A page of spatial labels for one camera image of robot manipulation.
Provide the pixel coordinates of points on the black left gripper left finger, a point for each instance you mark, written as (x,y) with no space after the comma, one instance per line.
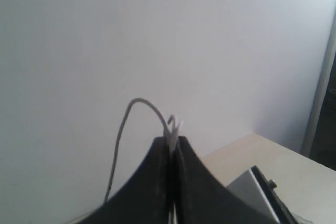
(144,197)

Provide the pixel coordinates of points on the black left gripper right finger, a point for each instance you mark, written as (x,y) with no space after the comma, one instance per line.
(201,198)

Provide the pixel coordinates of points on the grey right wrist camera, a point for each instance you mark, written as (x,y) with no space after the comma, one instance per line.
(254,189)

